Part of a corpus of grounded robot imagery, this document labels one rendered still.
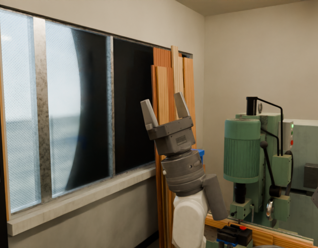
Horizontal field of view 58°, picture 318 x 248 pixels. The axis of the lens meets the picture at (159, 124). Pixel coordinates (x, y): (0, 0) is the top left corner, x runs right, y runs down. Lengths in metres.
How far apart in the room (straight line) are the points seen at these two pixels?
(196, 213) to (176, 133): 0.17
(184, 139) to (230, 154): 0.85
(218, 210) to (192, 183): 0.08
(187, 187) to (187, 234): 0.10
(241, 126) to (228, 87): 2.62
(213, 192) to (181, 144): 0.12
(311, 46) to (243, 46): 0.79
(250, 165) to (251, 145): 0.10
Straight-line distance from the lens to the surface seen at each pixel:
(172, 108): 3.16
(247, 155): 1.46
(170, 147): 0.60
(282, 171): 1.68
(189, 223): 0.63
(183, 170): 0.61
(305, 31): 3.89
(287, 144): 1.75
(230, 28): 4.11
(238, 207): 1.57
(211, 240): 1.58
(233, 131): 1.44
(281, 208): 1.72
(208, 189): 0.64
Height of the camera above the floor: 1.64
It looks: 6 degrees down
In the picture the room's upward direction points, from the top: straight up
